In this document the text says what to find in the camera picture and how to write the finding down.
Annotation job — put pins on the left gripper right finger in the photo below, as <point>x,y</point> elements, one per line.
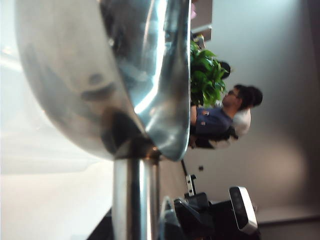
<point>170,225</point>

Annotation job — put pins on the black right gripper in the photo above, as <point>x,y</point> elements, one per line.
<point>200,220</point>

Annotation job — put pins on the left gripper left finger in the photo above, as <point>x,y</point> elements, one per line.
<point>103,232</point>

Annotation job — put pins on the metal ice scoop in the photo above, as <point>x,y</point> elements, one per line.
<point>75,75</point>

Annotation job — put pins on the person in blue shirt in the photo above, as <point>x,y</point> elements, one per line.
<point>212,122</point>

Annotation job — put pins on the green leafy potted plant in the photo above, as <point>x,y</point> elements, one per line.
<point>205,82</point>

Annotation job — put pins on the person with black hair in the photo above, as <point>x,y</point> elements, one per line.
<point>225,70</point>

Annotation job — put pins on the brown partition with white edge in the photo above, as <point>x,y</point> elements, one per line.
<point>202,12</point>

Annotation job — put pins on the black bracket rod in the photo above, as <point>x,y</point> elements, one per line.
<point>191,185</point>

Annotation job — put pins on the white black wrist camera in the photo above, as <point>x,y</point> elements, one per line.
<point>243,210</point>

